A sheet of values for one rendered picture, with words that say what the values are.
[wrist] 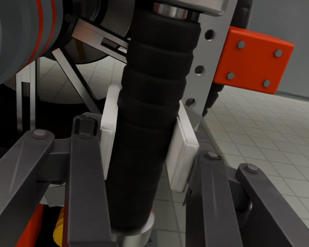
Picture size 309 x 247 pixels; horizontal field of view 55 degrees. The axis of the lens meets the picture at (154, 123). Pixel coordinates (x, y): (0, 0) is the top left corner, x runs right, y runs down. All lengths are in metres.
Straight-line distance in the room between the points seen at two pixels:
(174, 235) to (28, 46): 1.15
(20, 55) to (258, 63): 0.28
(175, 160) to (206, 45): 0.25
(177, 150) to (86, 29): 0.35
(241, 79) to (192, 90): 0.06
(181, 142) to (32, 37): 0.19
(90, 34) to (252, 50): 0.24
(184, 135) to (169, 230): 1.22
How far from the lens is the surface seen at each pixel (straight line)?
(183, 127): 0.16
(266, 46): 0.41
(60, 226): 0.53
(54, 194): 0.48
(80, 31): 0.48
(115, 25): 0.78
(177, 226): 1.40
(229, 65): 0.40
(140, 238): 0.21
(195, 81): 0.39
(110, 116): 0.15
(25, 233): 0.53
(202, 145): 0.16
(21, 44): 0.29
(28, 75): 0.52
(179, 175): 0.15
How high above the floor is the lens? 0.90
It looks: 23 degrees down
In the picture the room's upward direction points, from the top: 14 degrees clockwise
